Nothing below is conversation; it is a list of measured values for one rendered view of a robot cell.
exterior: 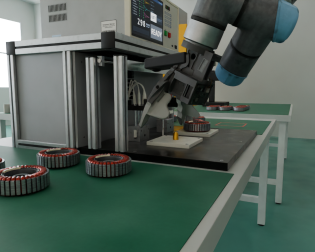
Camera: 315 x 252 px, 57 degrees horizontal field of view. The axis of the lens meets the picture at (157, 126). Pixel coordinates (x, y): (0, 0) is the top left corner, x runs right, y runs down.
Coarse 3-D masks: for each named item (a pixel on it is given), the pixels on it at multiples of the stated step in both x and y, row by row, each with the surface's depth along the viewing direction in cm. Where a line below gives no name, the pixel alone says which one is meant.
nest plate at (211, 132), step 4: (180, 132) 117; (184, 132) 117; (188, 132) 116; (192, 132) 116; (196, 132) 116; (200, 132) 116; (204, 132) 116; (208, 132) 116; (212, 132) 117; (216, 132) 123; (204, 136) 113; (208, 136) 113
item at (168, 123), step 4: (156, 120) 126; (160, 120) 125; (164, 120) 124; (168, 120) 125; (172, 120) 129; (156, 124) 126; (160, 124) 125; (164, 124) 124; (168, 124) 125; (172, 124) 130; (156, 128) 126; (160, 128) 125; (164, 128) 124; (168, 128) 126; (172, 128) 130
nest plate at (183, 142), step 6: (156, 138) 102; (162, 138) 102; (168, 138) 102; (180, 138) 102; (186, 138) 102; (192, 138) 102; (198, 138) 102; (150, 144) 96; (156, 144) 96; (162, 144) 95; (168, 144) 94; (174, 144) 93; (180, 144) 92; (186, 144) 91; (192, 144) 94
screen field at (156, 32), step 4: (152, 24) 108; (152, 28) 109; (156, 28) 112; (160, 28) 115; (152, 32) 109; (156, 32) 112; (160, 32) 115; (152, 36) 109; (156, 36) 112; (160, 36) 115; (160, 40) 115
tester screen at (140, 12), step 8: (136, 0) 97; (144, 0) 102; (152, 0) 107; (136, 8) 97; (144, 8) 102; (152, 8) 108; (160, 8) 114; (136, 16) 97; (144, 16) 102; (160, 16) 114; (136, 24) 98; (136, 32) 98
